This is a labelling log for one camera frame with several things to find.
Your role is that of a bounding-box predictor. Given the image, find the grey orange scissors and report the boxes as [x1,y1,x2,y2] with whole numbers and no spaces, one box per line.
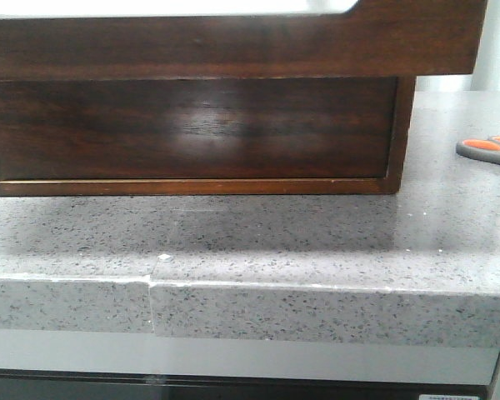
[456,136,500,165]

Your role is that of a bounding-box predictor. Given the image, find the dark wooden drawer cabinet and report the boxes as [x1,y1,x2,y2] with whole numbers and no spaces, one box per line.
[0,77,415,196]

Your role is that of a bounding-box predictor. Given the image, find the dark lower kitchen cabinet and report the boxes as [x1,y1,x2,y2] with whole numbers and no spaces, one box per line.
[0,353,500,399]

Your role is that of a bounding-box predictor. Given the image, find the dark wooden drawer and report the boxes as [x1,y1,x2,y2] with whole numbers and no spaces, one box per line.
[0,1,487,81]

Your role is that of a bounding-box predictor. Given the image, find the white plastic tray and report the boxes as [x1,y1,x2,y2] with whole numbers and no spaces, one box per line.
[0,0,72,20]

